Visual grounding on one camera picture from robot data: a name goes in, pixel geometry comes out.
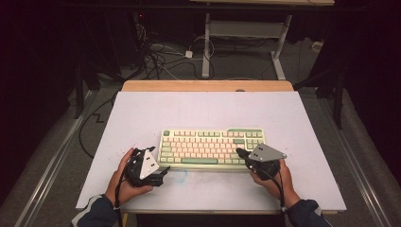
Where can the wooden table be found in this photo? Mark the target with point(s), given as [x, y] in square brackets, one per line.
[189, 85]

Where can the white power adapter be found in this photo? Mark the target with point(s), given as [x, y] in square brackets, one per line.
[188, 54]

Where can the aluminium floor rail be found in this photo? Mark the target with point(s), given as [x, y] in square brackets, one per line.
[50, 170]
[356, 170]

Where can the white power strip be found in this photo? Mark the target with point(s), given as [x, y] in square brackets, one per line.
[317, 46]

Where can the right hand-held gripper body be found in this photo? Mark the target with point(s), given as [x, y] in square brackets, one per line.
[266, 153]

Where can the white board table cover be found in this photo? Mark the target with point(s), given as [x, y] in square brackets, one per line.
[205, 110]

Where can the green and cream keyboard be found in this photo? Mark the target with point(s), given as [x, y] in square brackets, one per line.
[205, 148]

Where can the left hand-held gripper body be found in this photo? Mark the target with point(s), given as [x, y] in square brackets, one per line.
[148, 164]

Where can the person's left hand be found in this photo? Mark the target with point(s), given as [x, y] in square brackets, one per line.
[121, 189]

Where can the black metal stand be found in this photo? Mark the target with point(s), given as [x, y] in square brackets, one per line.
[337, 94]
[78, 94]

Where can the white metal desk frame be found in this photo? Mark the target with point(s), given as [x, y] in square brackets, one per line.
[242, 29]

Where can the person's right hand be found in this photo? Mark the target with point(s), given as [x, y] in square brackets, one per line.
[283, 186]

